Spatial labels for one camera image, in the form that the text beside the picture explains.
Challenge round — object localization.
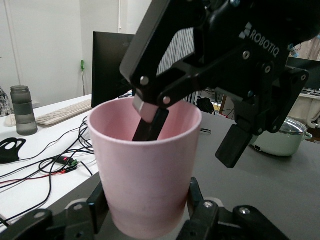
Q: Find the green adapter circuit board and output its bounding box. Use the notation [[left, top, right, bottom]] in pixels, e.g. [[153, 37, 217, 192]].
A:
[[53, 156, 81, 173]]

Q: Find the green handled pole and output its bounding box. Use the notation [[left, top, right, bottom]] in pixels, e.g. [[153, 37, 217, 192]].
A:
[[80, 59, 87, 97]]

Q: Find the grey translucent water bottle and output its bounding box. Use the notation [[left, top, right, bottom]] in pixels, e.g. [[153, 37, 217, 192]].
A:
[[9, 85, 39, 136]]

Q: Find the white fabric bin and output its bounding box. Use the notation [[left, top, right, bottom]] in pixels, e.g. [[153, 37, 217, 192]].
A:
[[287, 93, 320, 129]]

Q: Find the white computer keyboard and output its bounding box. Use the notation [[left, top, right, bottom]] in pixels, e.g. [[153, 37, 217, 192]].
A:
[[34, 99, 93, 126]]

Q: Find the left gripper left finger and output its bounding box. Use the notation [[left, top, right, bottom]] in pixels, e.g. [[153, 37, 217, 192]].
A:
[[0, 181, 136, 240]]

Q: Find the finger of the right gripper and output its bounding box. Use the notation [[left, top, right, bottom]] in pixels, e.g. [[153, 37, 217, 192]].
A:
[[215, 66, 310, 169], [119, 0, 218, 142]]

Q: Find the black bag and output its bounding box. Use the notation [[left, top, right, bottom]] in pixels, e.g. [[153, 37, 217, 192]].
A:
[[196, 96, 216, 115]]

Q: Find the pale green cooking pot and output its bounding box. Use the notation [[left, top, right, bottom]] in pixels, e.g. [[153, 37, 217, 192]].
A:
[[249, 117, 313, 157]]

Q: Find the white office desk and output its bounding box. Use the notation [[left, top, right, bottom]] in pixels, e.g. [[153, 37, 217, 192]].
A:
[[0, 93, 136, 226]]

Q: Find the black face mask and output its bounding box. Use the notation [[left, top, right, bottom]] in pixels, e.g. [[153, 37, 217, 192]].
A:
[[0, 137, 28, 165]]

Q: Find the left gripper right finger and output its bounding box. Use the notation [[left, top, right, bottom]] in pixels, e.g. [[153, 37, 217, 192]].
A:
[[172, 177, 291, 240]]

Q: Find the white ribbed radiator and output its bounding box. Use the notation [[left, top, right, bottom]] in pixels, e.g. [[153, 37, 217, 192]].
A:
[[156, 26, 196, 77]]

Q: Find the pink plastic cup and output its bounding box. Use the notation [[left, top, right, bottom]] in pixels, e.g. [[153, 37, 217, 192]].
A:
[[87, 97, 203, 238]]

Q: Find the glass pot lid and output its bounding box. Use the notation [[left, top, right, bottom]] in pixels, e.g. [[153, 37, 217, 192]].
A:
[[278, 117, 308, 135]]

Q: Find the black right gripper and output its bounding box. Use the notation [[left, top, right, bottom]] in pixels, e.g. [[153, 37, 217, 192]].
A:
[[193, 0, 320, 101]]

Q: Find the black desk cable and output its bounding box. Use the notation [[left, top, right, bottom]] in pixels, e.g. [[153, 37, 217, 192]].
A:
[[0, 116, 101, 181], [0, 159, 93, 226]]

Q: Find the red thin wire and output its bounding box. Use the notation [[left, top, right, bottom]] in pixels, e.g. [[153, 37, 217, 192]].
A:
[[0, 169, 73, 187]]

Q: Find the white computer mouse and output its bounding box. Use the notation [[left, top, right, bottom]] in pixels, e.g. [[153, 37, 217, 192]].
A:
[[4, 114, 18, 128]]

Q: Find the floral patterned cloth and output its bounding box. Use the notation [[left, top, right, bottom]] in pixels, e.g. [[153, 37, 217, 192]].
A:
[[0, 84, 15, 118]]

